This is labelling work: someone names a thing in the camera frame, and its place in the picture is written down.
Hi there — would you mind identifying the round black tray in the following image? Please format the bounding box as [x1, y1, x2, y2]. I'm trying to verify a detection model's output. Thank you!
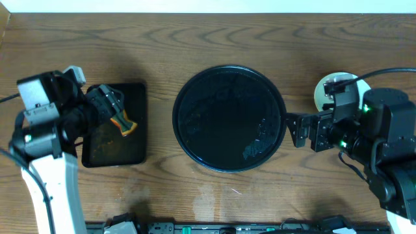
[172, 65, 287, 173]

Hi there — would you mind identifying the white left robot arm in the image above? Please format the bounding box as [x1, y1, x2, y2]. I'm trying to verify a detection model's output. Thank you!
[7, 66, 137, 233]

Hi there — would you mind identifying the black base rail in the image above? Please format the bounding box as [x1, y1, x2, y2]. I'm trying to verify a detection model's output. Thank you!
[86, 220, 391, 234]

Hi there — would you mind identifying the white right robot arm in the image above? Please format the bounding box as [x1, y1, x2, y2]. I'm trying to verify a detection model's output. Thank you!
[285, 88, 415, 233]

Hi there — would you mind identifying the rectangular black tray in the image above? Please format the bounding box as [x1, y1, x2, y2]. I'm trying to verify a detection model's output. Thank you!
[82, 83, 148, 168]

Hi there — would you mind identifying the pale green plate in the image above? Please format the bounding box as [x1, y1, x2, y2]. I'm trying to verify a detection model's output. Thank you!
[314, 72, 371, 112]

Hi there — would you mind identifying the orange green sponge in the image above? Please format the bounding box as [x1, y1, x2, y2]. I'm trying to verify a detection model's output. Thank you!
[110, 110, 138, 137]

